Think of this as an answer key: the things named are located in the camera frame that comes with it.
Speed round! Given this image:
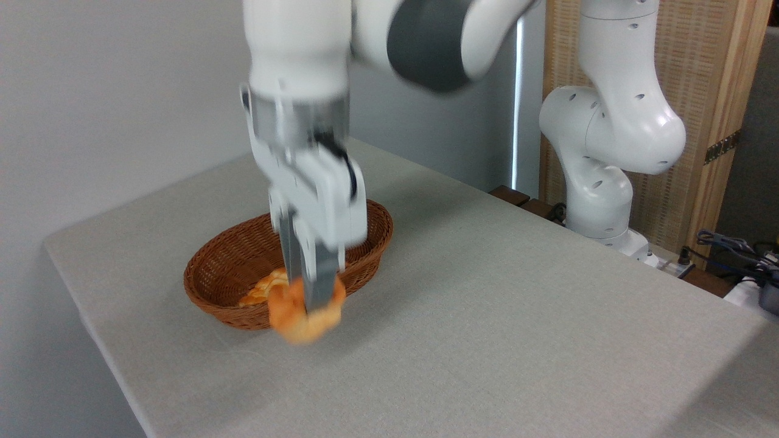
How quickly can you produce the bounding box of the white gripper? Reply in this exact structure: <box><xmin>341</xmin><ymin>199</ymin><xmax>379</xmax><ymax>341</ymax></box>
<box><xmin>246</xmin><ymin>135</ymin><xmax>369</xmax><ymax>321</ymax></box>

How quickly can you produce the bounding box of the round knotted bread roll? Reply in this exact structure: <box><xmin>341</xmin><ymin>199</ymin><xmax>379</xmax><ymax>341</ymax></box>
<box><xmin>267</xmin><ymin>276</ymin><xmax>348</xmax><ymax>347</ymax></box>

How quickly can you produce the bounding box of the long braided bread loaf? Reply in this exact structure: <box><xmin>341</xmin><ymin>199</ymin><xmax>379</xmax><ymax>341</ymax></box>
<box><xmin>238</xmin><ymin>268</ymin><xmax>290</xmax><ymax>307</ymax></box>

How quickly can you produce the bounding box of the brown oval wicker basket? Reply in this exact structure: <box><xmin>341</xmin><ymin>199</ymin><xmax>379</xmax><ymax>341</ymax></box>
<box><xmin>184</xmin><ymin>198</ymin><xmax>394</xmax><ymax>331</ymax></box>

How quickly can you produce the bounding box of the white power strip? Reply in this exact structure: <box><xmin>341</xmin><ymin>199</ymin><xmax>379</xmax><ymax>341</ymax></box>
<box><xmin>644</xmin><ymin>246</ymin><xmax>696</xmax><ymax>279</ymax></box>

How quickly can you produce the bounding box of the metal screen hinge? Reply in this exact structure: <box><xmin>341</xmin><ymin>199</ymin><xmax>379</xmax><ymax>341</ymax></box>
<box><xmin>704</xmin><ymin>129</ymin><xmax>742</xmax><ymax>165</ymax></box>

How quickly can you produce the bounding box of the wooden rattan folding screen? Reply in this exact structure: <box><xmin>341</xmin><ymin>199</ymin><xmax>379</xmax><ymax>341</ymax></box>
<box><xmin>539</xmin><ymin>0</ymin><xmax>775</xmax><ymax>269</ymax></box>

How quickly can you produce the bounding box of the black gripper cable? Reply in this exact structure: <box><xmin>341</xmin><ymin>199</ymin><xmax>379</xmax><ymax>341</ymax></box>
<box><xmin>313</xmin><ymin>130</ymin><xmax>360</xmax><ymax>203</ymax></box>

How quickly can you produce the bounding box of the black cable bundle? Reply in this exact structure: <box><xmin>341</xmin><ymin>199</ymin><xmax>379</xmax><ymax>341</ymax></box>
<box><xmin>696</xmin><ymin>229</ymin><xmax>779</xmax><ymax>282</ymax></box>

